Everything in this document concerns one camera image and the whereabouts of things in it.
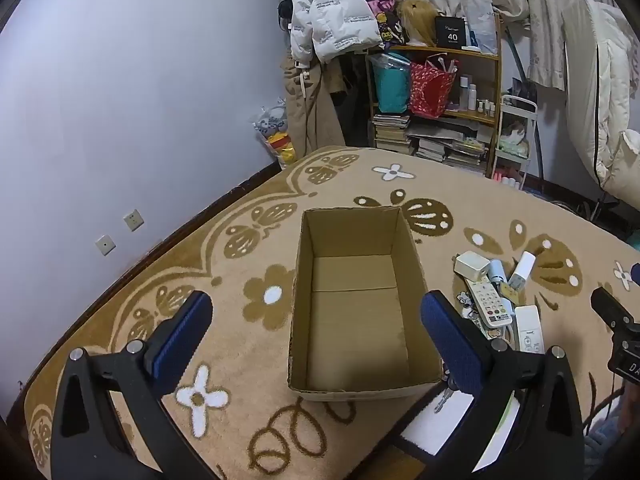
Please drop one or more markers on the dark hanging clothes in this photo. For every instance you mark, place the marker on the dark hanging clothes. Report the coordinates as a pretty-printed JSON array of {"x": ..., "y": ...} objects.
[{"x": 350, "y": 100}]

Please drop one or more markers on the white charger adapter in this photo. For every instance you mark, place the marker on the white charger adapter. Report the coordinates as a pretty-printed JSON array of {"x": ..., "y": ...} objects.
[{"x": 472, "y": 265}]

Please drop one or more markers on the light blue handheld fan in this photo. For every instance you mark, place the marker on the light blue handheld fan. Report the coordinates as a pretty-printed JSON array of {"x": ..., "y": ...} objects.
[{"x": 497, "y": 271}]

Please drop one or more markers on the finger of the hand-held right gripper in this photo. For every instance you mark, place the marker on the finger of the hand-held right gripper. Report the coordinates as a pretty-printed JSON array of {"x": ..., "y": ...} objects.
[{"x": 607, "y": 307}]

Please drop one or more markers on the teal bag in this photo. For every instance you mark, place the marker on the teal bag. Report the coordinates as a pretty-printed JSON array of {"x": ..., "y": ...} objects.
[{"x": 392, "y": 87}]

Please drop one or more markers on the stack of books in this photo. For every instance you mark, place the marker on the stack of books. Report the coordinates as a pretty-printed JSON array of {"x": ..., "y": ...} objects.
[{"x": 430, "y": 142}]

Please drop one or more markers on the wooden shelf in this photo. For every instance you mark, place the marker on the wooden shelf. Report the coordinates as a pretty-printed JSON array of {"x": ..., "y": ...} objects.
[{"x": 450, "y": 51}]

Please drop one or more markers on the red patterned bag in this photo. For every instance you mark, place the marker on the red patterned bag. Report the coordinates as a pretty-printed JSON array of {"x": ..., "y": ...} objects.
[{"x": 430, "y": 90}]

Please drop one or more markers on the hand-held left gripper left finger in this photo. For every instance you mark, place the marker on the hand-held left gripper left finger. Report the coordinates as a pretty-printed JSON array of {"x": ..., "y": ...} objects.
[{"x": 182, "y": 340}]

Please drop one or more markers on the beige floral carpet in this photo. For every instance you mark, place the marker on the beige floral carpet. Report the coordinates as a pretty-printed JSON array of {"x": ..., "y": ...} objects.
[{"x": 225, "y": 260}]

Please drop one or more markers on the bunch of keys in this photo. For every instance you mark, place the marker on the bunch of keys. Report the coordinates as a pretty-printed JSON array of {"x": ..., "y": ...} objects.
[{"x": 445, "y": 395}]

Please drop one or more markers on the green tissue pack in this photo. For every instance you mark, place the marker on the green tissue pack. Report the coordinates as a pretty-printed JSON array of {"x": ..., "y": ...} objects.
[{"x": 512, "y": 149}]

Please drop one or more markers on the beige hanging trousers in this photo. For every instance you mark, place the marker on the beige hanging trousers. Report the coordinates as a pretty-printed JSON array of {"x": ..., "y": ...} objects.
[{"x": 310, "y": 110}]

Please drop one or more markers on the white remote with coloured buttons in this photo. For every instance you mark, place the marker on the white remote with coloured buttons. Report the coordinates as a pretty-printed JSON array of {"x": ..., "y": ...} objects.
[{"x": 490, "y": 302}]

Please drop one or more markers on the blonde wig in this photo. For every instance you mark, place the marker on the blonde wig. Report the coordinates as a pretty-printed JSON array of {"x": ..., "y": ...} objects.
[{"x": 417, "y": 20}]

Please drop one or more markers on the wall socket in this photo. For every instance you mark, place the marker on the wall socket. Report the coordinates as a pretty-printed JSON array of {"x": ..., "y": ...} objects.
[
  {"x": 105, "y": 245},
  {"x": 133, "y": 219}
]

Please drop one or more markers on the white plush toy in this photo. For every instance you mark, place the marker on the white plush toy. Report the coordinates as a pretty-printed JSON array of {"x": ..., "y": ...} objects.
[{"x": 514, "y": 132}]

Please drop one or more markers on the white plastic bag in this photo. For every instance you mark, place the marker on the white plastic bag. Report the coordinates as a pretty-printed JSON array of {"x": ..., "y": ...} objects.
[{"x": 477, "y": 17}]

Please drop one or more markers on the white puffer jacket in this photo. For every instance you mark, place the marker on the white puffer jacket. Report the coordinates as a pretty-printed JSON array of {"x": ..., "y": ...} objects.
[{"x": 325, "y": 10}]

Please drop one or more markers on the small gold card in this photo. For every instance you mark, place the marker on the small gold card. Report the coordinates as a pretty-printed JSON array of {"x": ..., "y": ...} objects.
[{"x": 509, "y": 290}]

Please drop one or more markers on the cardboard box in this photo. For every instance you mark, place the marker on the cardboard box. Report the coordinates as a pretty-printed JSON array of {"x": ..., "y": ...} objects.
[{"x": 350, "y": 320}]

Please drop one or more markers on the plain white remote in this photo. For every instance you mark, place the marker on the plain white remote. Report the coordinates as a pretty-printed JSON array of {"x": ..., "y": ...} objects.
[{"x": 529, "y": 327}]

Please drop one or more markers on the white small bottle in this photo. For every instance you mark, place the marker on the white small bottle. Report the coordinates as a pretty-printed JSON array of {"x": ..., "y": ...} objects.
[{"x": 521, "y": 267}]

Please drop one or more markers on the black box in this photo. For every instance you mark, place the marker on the black box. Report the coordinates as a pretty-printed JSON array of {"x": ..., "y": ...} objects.
[{"x": 451, "y": 30}]

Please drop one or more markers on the cream duvet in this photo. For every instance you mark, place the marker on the cream duvet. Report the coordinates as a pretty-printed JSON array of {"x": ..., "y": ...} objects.
[{"x": 600, "y": 85}]

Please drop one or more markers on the black stand legs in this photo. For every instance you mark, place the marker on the black stand legs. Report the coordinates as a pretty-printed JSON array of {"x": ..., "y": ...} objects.
[{"x": 597, "y": 205}]

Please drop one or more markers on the white rolling cart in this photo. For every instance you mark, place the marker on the white rolling cart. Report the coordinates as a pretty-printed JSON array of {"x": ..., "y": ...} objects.
[{"x": 517, "y": 105}]

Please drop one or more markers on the row of white bottles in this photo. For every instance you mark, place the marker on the row of white bottles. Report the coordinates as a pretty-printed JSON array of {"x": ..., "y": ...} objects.
[{"x": 472, "y": 95}]

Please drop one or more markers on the black cartoon print bag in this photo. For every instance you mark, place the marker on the black cartoon print bag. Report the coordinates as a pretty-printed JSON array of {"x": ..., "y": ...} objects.
[{"x": 382, "y": 15}]

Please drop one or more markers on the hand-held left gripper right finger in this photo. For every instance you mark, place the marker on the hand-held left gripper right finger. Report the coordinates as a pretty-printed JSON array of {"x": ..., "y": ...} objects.
[{"x": 450, "y": 345}]

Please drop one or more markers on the bag of plush toys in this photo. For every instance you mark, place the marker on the bag of plush toys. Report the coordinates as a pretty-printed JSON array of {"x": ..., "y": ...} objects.
[{"x": 275, "y": 132}]

